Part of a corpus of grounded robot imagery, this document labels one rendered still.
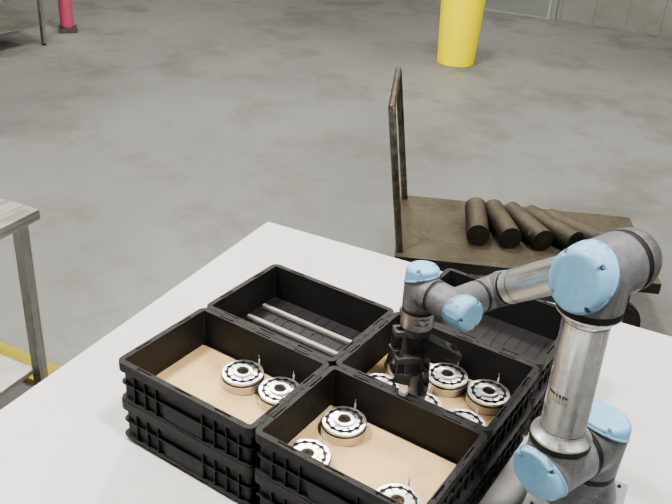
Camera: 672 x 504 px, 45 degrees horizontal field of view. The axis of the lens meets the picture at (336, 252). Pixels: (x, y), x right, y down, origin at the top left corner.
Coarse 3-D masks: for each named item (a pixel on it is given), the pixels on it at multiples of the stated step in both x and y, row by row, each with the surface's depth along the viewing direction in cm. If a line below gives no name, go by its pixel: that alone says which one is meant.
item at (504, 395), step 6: (474, 384) 196; (480, 384) 196; (492, 384) 196; (498, 384) 196; (468, 390) 193; (474, 390) 194; (504, 390) 195; (474, 396) 192; (480, 396) 192; (498, 396) 192; (504, 396) 193; (480, 402) 190; (486, 402) 190; (492, 402) 190; (498, 402) 190; (504, 402) 190
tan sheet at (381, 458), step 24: (312, 432) 182; (384, 432) 183; (336, 456) 175; (360, 456) 176; (384, 456) 176; (408, 456) 177; (432, 456) 177; (360, 480) 169; (384, 480) 170; (432, 480) 171
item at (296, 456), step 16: (336, 368) 187; (368, 384) 182; (400, 400) 179; (272, 416) 171; (448, 416) 174; (256, 432) 166; (480, 432) 170; (272, 448) 164; (288, 448) 162; (480, 448) 167; (304, 464) 160; (320, 464) 159; (464, 464) 161; (336, 480) 157; (352, 480) 155; (448, 480) 157; (368, 496) 153; (384, 496) 152; (432, 496) 153
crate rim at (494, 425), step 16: (384, 320) 206; (368, 336) 199; (352, 352) 193; (496, 352) 196; (352, 368) 187; (384, 384) 182; (528, 384) 186; (416, 400) 178; (512, 400) 180; (496, 416) 175
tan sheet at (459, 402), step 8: (384, 360) 208; (376, 368) 204; (384, 368) 205; (392, 376) 202; (400, 384) 199; (440, 400) 195; (448, 400) 195; (456, 400) 195; (464, 400) 195; (448, 408) 192; (456, 408) 192; (464, 408) 192; (488, 416) 190; (488, 424) 188
